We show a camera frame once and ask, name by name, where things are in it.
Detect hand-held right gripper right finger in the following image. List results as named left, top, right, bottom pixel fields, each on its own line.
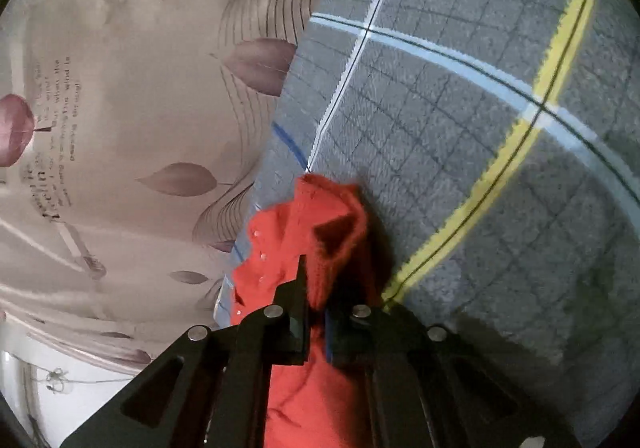
left=324, top=302, right=582, bottom=448

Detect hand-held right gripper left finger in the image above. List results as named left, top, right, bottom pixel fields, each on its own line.
left=60, top=255, right=311, bottom=448

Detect red knit sweater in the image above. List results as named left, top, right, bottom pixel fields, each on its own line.
left=230, top=173, right=386, bottom=448

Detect grey plaid blanket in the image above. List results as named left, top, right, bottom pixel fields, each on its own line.
left=212, top=0, right=640, bottom=448

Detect beige leaf print curtain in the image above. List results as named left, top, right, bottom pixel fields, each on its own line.
left=0, top=0, right=326, bottom=374

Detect wall hook with string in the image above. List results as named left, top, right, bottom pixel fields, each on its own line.
left=30, top=365, right=136, bottom=396

